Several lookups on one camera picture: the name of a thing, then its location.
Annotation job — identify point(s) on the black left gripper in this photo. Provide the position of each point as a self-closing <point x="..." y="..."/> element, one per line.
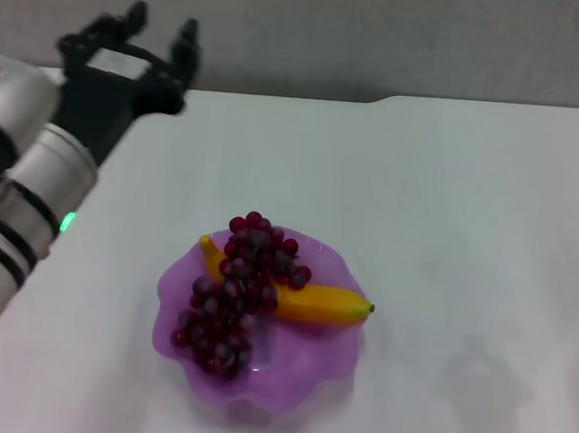
<point x="108" y="102"/>

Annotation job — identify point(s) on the red grape bunch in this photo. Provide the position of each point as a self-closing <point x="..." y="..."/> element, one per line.
<point x="232" y="312"/>

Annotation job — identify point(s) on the yellow banana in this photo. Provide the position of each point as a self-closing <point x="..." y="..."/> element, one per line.
<point x="322" y="304"/>

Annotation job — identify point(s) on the purple wavy plastic plate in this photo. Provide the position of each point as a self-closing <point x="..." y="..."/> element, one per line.
<point x="302" y="368"/>

